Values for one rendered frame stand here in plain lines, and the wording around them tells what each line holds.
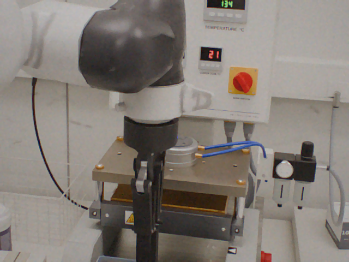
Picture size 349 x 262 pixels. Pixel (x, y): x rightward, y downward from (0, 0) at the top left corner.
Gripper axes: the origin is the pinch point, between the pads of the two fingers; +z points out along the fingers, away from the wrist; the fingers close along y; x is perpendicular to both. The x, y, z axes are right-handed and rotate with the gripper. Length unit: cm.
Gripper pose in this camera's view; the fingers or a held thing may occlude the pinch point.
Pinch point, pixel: (147, 246)
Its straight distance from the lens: 89.9
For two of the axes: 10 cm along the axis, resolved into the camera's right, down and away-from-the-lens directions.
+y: -1.8, 3.2, -9.3
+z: -0.4, 9.4, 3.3
